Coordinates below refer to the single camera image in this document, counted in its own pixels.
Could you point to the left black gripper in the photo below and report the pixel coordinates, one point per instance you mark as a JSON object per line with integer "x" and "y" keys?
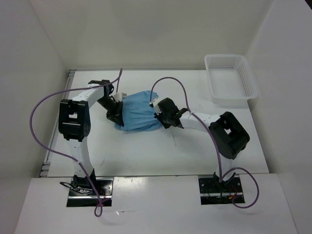
{"x": 116, "y": 115}

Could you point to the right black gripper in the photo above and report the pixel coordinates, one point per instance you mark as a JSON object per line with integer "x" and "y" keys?
{"x": 166, "y": 125}

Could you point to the light blue shorts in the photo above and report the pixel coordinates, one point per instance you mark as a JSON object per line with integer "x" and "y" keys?
{"x": 137, "y": 114}

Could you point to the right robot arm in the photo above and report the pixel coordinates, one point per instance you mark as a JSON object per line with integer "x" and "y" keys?
{"x": 227, "y": 134}

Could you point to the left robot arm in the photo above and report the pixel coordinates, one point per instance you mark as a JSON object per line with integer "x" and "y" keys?
{"x": 74, "y": 123}

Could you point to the white plastic basket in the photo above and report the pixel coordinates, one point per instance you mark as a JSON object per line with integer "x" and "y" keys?
{"x": 231, "y": 79}

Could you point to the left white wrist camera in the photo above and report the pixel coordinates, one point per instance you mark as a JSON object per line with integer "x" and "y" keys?
{"x": 120, "y": 96}

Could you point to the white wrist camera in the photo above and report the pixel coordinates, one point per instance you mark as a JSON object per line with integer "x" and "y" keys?
{"x": 154, "y": 104}
{"x": 120, "y": 96}

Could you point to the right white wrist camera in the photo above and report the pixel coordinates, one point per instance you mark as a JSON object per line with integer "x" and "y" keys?
{"x": 154, "y": 104}

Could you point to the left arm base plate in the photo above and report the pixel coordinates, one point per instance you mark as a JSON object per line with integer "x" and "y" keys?
{"x": 86, "y": 197}

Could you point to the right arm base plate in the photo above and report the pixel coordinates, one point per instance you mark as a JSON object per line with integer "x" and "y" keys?
{"x": 210, "y": 194}

